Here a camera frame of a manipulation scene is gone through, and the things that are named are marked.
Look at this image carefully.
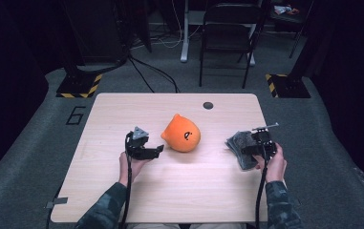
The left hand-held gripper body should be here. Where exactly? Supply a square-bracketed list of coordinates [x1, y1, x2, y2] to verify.
[124, 126, 151, 160]

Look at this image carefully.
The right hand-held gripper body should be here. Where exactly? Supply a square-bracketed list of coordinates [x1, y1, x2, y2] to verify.
[250, 122, 280, 158]

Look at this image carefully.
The grey cloth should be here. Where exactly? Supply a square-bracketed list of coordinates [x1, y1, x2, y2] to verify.
[225, 131, 260, 171]

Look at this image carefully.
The orange plush toy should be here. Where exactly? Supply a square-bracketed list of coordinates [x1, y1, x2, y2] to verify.
[160, 113, 202, 153]

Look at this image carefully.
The person's left hand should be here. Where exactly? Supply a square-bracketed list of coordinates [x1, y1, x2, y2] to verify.
[118, 152, 152, 187]

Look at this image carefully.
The person's right hand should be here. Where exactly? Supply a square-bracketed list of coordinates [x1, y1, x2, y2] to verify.
[254, 142, 288, 184]

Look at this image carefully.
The striped black stand base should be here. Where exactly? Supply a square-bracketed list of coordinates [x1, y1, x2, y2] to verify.
[55, 73, 103, 99]
[265, 73, 311, 99]

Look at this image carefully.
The grey tape piece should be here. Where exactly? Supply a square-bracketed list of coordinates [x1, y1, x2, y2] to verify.
[45, 197, 69, 209]

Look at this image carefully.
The black folding chair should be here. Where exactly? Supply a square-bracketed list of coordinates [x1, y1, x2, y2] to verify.
[198, 2, 267, 90]

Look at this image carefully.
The white desk leg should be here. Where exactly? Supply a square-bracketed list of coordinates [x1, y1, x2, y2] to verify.
[180, 0, 191, 63]

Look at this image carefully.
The black cabinet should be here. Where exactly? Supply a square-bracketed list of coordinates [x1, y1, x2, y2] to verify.
[64, 0, 130, 65]

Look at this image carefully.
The dark chair with items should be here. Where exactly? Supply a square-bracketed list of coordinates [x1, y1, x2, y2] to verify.
[269, 0, 314, 60]

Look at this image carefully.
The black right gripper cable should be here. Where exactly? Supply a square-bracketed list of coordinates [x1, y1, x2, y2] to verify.
[254, 152, 270, 229]

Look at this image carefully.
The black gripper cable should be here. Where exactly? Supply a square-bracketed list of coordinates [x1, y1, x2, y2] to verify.
[254, 152, 270, 229]
[118, 132, 135, 229]

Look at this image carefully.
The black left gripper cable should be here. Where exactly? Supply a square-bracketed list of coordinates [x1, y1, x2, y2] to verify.
[118, 132, 135, 229]

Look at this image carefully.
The black floor cable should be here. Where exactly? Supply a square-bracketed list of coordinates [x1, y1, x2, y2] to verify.
[127, 56, 156, 94]
[131, 56, 182, 94]

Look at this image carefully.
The white cable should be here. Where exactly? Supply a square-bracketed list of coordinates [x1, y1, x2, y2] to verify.
[155, 0, 203, 50]

